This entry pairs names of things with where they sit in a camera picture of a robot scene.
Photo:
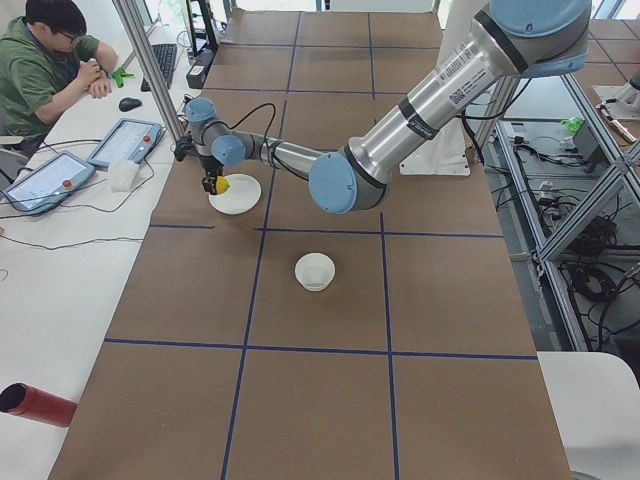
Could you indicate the far blue teach pendant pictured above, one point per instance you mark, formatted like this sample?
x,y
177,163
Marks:
x,y
130,139

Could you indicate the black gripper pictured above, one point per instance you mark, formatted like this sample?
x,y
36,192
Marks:
x,y
208,165

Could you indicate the black keyboard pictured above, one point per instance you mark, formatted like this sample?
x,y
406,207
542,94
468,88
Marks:
x,y
166,56

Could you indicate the aluminium frame post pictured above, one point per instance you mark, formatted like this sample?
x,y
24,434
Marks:
x,y
133,25

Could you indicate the white bowl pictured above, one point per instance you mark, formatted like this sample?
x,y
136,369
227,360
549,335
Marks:
x,y
314,271

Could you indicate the white plate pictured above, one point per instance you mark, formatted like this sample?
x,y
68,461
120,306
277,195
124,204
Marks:
x,y
243,194

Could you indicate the blue teach pendant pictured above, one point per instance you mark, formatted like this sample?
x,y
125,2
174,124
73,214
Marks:
x,y
130,139
48,185

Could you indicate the red cylinder tube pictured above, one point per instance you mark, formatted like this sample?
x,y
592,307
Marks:
x,y
26,401

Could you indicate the near blue teach pendant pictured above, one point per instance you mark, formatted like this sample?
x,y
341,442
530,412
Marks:
x,y
48,185

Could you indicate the yellow lemon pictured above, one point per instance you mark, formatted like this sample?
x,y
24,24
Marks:
x,y
221,185

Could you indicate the aluminium frame rack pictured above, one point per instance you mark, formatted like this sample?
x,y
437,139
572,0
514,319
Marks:
x,y
563,166

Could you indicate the black box device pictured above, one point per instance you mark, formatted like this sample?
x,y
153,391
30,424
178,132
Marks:
x,y
199,71

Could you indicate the white chair back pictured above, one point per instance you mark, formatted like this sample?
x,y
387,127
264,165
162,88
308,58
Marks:
x,y
595,400

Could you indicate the black computer mouse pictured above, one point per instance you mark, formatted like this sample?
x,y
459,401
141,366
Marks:
x,y
128,104

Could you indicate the green plastic object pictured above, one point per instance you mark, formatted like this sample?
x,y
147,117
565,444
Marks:
x,y
120,75

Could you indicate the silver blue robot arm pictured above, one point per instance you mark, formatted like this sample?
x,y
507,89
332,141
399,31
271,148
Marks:
x,y
525,39

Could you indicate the man in green hoodie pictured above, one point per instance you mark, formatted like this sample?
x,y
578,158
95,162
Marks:
x,y
48,62

